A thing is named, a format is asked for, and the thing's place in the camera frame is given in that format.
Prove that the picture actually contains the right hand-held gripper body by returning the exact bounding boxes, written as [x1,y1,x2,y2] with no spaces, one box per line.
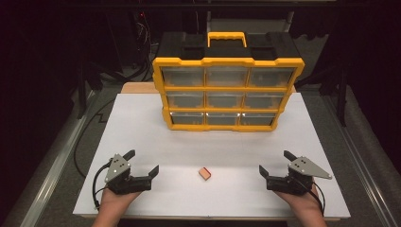
[266,155,333,196]

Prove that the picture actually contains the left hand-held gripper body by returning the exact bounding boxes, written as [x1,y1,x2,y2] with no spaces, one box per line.
[104,153,153,195]

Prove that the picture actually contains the small orange eraser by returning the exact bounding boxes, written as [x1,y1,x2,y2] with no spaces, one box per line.
[198,166,213,182]

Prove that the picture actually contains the clear plastic drawer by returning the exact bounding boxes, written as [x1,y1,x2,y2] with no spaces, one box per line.
[206,92,245,109]

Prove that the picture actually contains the yellow black drawer organizer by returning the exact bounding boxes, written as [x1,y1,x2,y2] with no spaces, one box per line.
[152,31,305,132]

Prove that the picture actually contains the person's right hand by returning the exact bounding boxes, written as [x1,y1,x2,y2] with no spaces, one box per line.
[273,185,324,218]

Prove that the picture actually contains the person's left hand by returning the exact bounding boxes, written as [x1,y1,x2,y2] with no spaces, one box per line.
[98,187,141,213]

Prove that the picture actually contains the grid of clear organizer bins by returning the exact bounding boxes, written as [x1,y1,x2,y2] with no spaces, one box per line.
[161,65,297,126]

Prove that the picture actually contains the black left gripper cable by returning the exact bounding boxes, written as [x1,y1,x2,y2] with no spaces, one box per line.
[92,159,113,210]

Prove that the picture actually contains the black floor cable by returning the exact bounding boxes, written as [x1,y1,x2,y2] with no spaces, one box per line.
[73,97,117,178]

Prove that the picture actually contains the aluminium floor rail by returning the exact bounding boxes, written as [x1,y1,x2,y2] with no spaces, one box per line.
[18,89,98,227]
[321,94,395,227]

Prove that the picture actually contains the bundle of background cables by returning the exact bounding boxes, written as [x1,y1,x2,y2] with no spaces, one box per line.
[133,12,159,79]

